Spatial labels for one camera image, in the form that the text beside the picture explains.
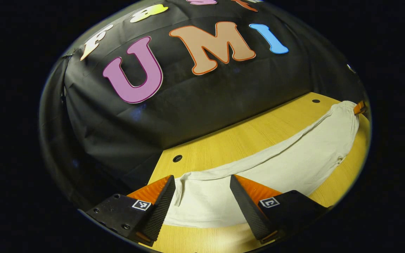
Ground white jeans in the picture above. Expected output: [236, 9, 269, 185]
[164, 101, 360, 229]

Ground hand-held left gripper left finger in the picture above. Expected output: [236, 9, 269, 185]
[86, 175, 176, 245]

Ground black backdrop cloth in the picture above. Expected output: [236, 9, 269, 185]
[39, 0, 365, 211]

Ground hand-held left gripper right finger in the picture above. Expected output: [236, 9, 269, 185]
[230, 174, 329, 245]

